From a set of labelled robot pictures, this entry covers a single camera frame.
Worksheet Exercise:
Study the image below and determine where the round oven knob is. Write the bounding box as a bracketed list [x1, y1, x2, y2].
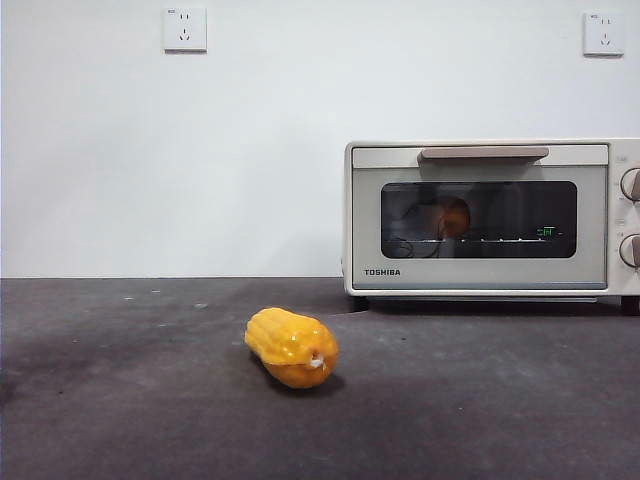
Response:
[618, 233, 640, 268]
[619, 168, 640, 203]

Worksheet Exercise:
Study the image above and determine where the brown potato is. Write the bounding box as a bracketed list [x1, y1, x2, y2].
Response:
[433, 196, 472, 237]

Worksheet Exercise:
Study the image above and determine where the yellow corn cob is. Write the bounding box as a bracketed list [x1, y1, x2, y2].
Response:
[244, 307, 340, 391]

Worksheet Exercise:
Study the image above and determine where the oven glass door with handle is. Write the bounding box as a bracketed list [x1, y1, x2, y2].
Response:
[350, 143, 611, 292]

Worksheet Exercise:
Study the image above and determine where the white wall socket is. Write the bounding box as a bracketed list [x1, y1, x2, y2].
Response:
[162, 5, 208, 54]
[582, 12, 626, 57]

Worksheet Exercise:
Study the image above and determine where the oven wire rack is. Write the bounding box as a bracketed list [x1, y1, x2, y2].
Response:
[394, 232, 567, 247]

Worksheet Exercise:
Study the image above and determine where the cream toaster oven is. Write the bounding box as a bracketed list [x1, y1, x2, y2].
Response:
[343, 138, 640, 317]

